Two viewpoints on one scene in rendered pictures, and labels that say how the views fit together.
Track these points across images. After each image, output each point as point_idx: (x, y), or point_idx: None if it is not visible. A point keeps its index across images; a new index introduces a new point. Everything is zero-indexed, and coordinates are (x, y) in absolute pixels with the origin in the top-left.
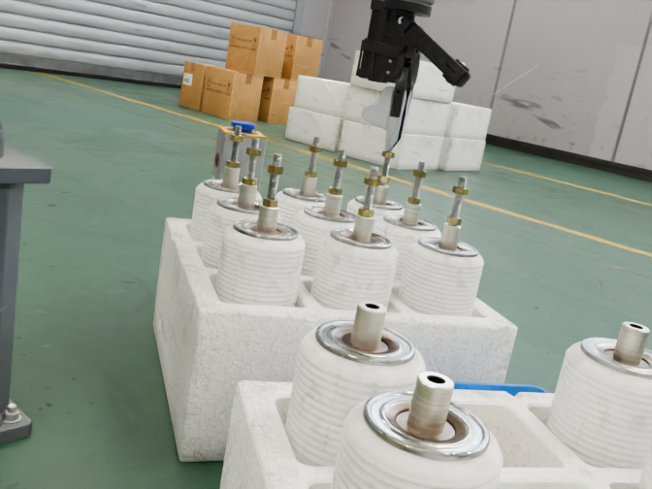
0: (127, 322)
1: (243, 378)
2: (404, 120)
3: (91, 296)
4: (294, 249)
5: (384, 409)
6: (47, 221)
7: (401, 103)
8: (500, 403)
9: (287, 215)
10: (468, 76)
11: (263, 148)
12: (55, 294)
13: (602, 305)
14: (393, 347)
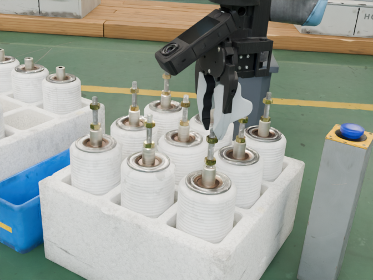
0: (300, 223)
1: None
2: (213, 111)
3: (352, 227)
4: (144, 109)
5: (39, 66)
6: None
7: (195, 81)
8: (25, 130)
9: None
10: (155, 56)
11: (323, 146)
12: (357, 216)
13: None
14: (52, 79)
